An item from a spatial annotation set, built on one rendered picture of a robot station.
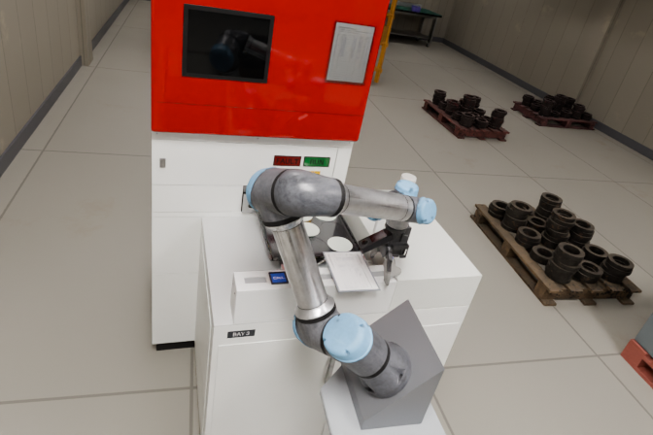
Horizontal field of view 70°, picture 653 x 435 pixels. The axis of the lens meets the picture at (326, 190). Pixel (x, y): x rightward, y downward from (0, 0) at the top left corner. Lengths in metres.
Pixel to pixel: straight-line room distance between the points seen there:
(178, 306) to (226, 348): 0.76
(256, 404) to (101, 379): 0.89
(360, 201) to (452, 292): 0.78
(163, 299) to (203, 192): 0.59
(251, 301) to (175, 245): 0.70
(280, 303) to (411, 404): 0.50
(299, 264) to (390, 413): 0.47
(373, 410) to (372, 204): 0.55
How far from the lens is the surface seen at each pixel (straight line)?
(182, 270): 2.23
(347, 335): 1.22
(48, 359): 2.68
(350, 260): 1.68
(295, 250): 1.21
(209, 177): 1.97
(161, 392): 2.47
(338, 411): 1.44
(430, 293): 1.78
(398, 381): 1.34
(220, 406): 1.90
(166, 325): 2.46
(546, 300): 3.68
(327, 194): 1.08
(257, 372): 1.79
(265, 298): 1.54
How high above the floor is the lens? 1.96
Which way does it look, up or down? 28 degrees down
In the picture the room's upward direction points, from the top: 11 degrees clockwise
